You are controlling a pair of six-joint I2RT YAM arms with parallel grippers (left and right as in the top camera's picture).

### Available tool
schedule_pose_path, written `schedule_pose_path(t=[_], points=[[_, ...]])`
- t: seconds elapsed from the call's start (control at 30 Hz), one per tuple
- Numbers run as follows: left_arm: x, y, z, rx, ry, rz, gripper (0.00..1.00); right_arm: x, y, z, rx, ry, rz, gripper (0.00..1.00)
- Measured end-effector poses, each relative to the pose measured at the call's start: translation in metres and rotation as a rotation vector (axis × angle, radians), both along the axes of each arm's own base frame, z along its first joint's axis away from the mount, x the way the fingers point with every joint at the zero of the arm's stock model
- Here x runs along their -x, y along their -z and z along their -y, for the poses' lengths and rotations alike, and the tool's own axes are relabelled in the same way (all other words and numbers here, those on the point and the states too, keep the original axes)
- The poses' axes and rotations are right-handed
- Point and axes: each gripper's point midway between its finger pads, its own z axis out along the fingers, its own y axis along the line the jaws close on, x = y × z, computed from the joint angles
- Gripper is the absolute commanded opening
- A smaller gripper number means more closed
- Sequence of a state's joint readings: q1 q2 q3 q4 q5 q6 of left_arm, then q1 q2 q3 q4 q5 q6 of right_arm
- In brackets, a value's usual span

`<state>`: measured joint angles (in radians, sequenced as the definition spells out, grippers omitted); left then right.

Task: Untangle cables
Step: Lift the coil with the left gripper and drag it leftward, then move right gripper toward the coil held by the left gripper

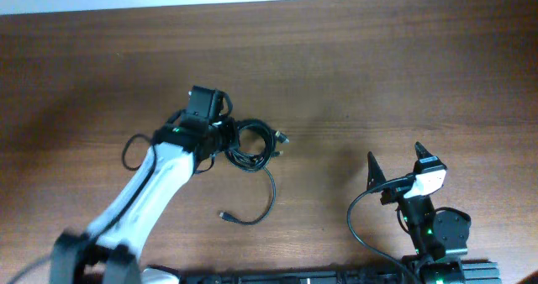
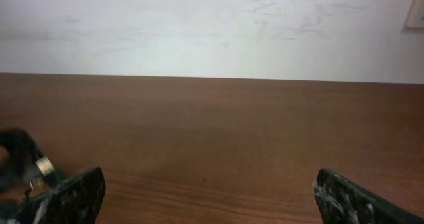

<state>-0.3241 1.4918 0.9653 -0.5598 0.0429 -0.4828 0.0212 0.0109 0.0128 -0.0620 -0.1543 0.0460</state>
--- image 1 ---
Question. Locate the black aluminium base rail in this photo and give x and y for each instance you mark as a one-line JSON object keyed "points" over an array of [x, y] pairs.
{"points": [[336, 275]]}

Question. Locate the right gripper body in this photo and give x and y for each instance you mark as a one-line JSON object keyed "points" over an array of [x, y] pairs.
{"points": [[411, 206]]}

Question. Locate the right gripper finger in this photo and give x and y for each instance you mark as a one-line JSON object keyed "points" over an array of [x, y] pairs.
{"points": [[421, 151], [375, 175]]}

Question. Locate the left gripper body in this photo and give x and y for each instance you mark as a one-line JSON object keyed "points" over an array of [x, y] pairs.
{"points": [[224, 133]]}

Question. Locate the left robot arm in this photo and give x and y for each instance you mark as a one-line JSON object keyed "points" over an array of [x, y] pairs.
{"points": [[117, 237]]}

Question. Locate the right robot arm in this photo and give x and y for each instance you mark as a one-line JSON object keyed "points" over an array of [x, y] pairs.
{"points": [[439, 235]]}

